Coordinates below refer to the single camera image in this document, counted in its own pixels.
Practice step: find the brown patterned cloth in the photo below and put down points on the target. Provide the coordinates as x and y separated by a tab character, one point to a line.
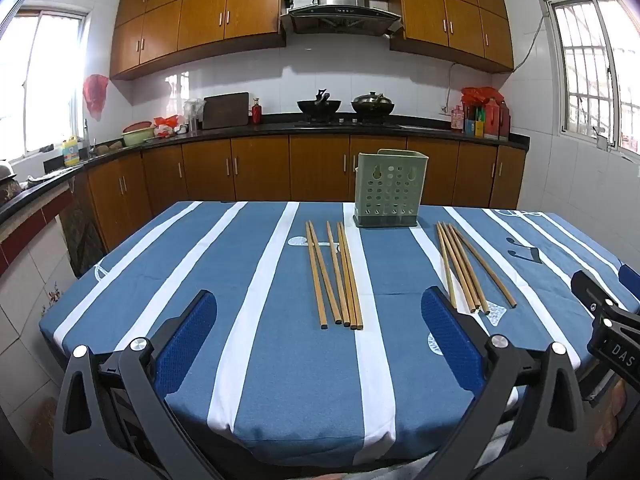
82	235

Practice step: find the wooden kitchen cabinets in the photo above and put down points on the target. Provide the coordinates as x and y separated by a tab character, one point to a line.
260	170
200	15

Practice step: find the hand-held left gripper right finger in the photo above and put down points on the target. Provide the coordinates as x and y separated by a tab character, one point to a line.
450	342

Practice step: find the metal faucet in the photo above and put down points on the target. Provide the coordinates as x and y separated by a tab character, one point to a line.
86	135

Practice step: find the green perforated utensil holder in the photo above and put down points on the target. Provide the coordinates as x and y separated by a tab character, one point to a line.
390	185

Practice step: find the black kitchen countertop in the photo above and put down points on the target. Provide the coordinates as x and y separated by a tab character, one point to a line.
225	132

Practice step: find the dark pot with lid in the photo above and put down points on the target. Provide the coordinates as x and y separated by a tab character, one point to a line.
372	102

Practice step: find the window with sliding frame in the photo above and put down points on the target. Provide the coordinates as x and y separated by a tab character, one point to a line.
45	80

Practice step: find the black wok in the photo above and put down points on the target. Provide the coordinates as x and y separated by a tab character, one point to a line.
320	106

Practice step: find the blue white striped tablecloth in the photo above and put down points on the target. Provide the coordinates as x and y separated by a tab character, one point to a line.
280	385

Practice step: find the window with security bars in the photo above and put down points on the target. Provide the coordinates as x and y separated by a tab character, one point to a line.
585	70

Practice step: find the cluster of condiment bottles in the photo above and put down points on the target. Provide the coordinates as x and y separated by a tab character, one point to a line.
492	120

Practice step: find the yellow detergent bottle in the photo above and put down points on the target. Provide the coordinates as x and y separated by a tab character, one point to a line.
71	152

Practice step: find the small red bottle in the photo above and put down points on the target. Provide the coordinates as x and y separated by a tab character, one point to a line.
257	112

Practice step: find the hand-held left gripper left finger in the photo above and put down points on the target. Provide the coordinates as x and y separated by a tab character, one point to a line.
185	342

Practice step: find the wooden lower kitchen cabinets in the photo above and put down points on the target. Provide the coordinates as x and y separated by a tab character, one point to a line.
260	170

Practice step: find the wooden chopstick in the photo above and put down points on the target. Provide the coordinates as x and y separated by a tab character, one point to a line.
463	266
346	275
351	275
457	267
470	270
485	266
445	265
315	275
325	272
337	272

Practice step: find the red white plastic bag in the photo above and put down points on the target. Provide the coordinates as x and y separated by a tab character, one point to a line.
167	122

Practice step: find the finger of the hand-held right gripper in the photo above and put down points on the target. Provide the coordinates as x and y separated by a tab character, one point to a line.
631	285
587	287

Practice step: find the wooden upper kitchen cabinets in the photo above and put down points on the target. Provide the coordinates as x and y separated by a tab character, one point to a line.
200	15

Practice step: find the gas stove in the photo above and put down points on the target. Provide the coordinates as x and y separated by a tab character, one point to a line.
350	122

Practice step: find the green basin with red rim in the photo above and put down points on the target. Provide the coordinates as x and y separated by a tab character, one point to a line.
137	137

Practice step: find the dark wooden cutting board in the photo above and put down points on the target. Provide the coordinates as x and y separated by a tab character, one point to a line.
225	110

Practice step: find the red plastic bag on wall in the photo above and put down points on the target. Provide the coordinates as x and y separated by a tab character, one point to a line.
95	92

